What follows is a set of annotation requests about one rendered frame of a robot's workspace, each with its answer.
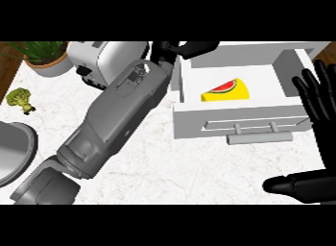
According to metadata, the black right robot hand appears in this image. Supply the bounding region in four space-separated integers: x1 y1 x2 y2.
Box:
262 59 336 205

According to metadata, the white toaster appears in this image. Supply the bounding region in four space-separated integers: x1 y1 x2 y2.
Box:
66 40 153 91

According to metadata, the grey round pot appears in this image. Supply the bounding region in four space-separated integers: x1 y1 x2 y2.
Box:
0 115 39 191

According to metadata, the white open drawer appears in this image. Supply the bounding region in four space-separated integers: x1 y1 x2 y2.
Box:
170 47 315 111

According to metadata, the white drawer front with handle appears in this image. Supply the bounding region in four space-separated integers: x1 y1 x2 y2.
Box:
170 104 315 146

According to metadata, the yellow watermelon-print sponge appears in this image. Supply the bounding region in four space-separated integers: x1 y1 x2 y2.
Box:
200 77 252 103

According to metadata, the potted green plant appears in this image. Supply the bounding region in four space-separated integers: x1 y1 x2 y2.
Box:
4 40 75 79

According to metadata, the white cabinet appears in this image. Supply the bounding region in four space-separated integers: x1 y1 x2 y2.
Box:
176 40 333 69

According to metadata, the green broccoli floret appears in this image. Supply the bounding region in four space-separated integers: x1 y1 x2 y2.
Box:
5 87 38 116

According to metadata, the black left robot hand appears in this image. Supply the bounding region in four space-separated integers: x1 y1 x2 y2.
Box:
150 40 221 65

